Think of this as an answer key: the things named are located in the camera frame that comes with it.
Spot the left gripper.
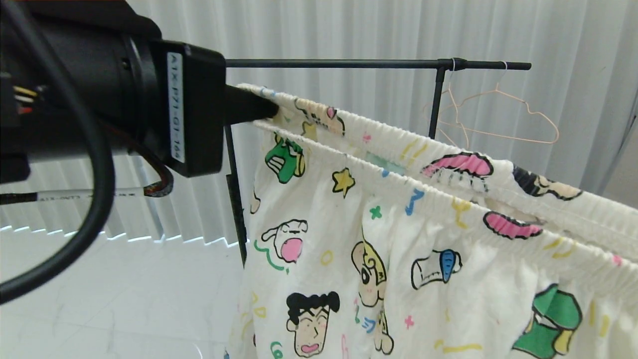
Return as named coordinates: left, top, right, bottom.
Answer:
left=30, top=20, right=228, bottom=178

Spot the cream printed garment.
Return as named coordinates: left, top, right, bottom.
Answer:
left=224, top=82, right=638, bottom=359

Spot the pink clothes hanger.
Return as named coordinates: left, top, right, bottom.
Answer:
left=438, top=62, right=560, bottom=145
left=423, top=70, right=470, bottom=151

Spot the black clothes rack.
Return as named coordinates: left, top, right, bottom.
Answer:
left=224, top=57, right=532, bottom=267

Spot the white curtain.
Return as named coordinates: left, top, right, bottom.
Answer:
left=0, top=0, right=638, bottom=247

